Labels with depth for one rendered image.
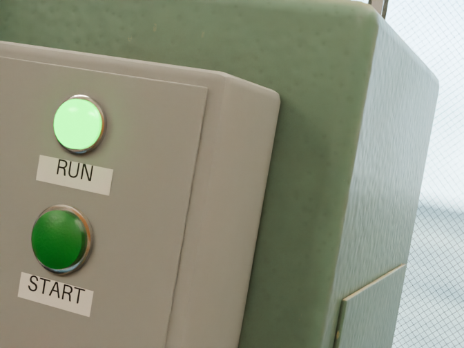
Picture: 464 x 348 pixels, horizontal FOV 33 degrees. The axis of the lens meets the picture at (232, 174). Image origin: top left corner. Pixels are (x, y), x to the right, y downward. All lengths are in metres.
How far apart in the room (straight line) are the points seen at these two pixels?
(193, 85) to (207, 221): 0.04
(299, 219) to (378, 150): 0.06
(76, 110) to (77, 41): 0.09
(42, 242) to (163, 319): 0.05
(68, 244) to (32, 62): 0.07
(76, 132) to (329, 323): 0.13
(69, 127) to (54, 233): 0.04
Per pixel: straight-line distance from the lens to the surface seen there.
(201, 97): 0.25
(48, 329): 0.28
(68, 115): 0.27
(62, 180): 0.27
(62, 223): 0.27
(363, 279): 0.37
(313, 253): 0.30
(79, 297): 0.27
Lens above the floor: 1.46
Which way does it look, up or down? 3 degrees down
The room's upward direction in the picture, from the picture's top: 10 degrees clockwise
